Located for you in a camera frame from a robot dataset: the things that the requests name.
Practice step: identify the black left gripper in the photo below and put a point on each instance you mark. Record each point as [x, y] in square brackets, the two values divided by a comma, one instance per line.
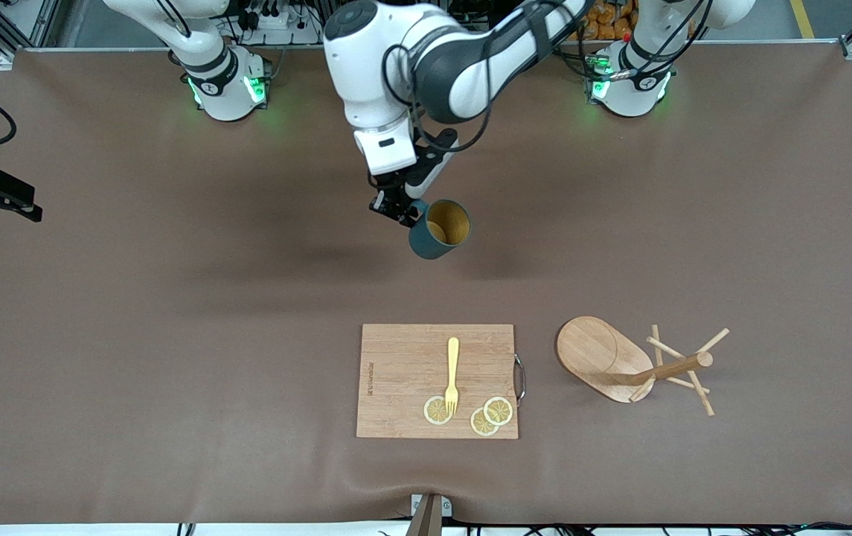
[390, 199]

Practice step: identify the dark green cup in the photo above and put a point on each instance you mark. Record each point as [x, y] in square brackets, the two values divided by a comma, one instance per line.
[426, 246]

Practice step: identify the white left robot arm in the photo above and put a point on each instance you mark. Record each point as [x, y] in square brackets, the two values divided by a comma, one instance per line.
[366, 67]

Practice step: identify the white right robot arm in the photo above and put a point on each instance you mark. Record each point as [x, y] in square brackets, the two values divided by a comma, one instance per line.
[225, 89]

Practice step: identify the wooden cup rack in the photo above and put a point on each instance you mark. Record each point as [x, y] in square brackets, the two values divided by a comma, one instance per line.
[593, 353]

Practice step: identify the yellow plastic fork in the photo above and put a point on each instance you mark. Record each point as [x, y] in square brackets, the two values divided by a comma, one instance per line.
[453, 357]

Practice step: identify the brown table mat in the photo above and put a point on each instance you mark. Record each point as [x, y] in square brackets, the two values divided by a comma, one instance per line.
[247, 260]

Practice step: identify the wooden cutting board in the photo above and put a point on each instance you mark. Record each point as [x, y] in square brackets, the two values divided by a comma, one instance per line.
[403, 372]

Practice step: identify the lemon slice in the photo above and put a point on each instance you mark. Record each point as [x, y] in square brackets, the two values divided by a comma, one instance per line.
[433, 413]
[479, 426]
[498, 411]

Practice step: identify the white power strip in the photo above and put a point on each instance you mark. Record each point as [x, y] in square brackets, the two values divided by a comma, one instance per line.
[277, 22]

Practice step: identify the pile of orange packets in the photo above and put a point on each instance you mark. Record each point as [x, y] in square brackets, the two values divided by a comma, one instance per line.
[604, 26]

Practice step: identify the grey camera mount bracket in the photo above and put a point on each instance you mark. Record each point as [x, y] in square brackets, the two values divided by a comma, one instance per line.
[426, 521]

